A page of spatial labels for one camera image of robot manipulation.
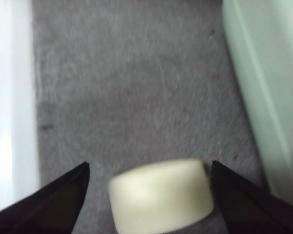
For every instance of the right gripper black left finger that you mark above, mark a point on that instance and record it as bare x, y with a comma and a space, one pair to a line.
39, 212

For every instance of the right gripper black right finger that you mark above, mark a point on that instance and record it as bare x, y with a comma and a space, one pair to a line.
254, 212

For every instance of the smooth white steamed bun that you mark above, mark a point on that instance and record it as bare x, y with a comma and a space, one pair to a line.
161, 192

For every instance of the green breakfast machine base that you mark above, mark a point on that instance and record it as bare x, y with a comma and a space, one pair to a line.
271, 73

